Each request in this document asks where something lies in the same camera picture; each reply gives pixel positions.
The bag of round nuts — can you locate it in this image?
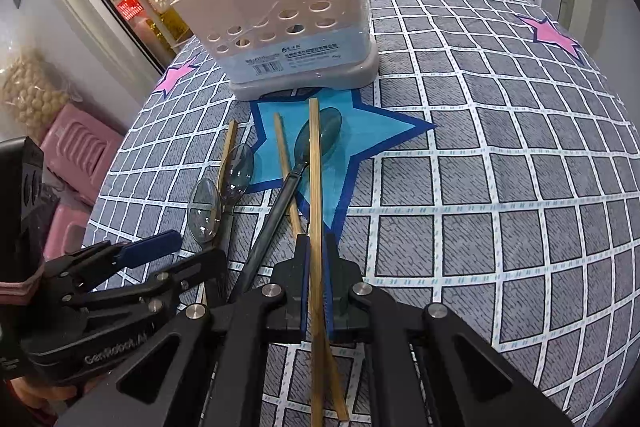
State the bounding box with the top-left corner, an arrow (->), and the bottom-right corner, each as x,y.
1,51 -> 70,135

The bamboo chopstick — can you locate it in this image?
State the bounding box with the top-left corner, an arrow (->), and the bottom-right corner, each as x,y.
309,98 -> 324,427
272,111 -> 350,423
217,119 -> 238,193

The pink plastic stool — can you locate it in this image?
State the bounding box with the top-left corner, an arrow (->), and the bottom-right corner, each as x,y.
41,104 -> 124,260

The grey checked tablecloth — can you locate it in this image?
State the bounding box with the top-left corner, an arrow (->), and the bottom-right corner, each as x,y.
82,0 -> 639,426

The beige utensil holder caddy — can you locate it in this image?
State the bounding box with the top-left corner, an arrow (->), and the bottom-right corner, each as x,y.
172,0 -> 378,101

